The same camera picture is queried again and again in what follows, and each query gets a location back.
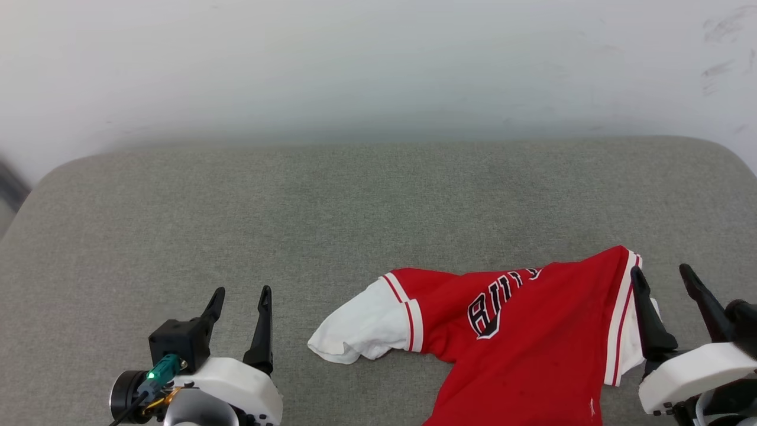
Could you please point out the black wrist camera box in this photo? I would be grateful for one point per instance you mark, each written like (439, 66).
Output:
(745, 325)
(177, 340)

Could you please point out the dark grey wall rail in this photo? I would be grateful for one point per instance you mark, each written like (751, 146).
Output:
(9, 186)

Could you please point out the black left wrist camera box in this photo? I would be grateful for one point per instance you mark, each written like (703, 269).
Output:
(177, 340)

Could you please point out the black round left wrist cylinder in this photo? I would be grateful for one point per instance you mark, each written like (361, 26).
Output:
(124, 396)

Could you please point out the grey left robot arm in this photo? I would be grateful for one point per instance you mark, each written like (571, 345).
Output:
(198, 413)

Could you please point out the teal left camera connector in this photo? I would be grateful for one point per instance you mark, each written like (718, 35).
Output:
(159, 371)

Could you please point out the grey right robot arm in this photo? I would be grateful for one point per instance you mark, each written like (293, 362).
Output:
(730, 407)

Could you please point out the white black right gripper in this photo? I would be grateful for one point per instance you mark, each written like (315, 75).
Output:
(692, 376)

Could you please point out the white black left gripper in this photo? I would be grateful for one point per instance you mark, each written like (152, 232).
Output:
(248, 387)

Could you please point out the red white basketball jersey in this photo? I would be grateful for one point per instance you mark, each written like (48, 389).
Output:
(532, 355)

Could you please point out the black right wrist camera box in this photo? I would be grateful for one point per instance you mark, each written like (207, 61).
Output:
(745, 325)

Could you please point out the grey fabric sofa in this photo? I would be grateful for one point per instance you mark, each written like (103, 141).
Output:
(355, 225)

